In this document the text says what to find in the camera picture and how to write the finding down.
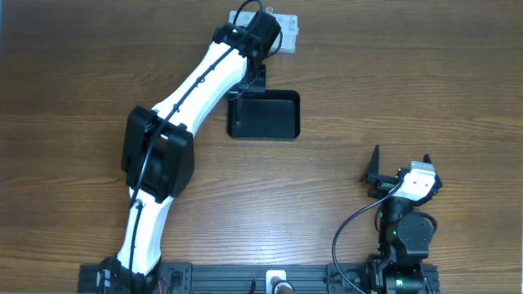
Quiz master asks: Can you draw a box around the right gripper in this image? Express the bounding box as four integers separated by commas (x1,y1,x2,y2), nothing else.
359,144,434,200

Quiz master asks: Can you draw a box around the black tray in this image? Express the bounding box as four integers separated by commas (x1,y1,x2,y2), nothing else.
226,88,302,142

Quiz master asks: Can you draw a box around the white test tube rack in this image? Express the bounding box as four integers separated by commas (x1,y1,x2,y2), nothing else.
228,8,300,55

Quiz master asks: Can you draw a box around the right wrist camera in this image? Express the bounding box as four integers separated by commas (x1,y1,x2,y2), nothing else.
396,160,437,202

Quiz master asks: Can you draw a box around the black cable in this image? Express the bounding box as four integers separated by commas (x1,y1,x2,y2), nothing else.
331,179,405,294
231,0,284,58

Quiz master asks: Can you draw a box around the mounting rail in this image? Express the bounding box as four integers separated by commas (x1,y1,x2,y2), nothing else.
77,261,442,294

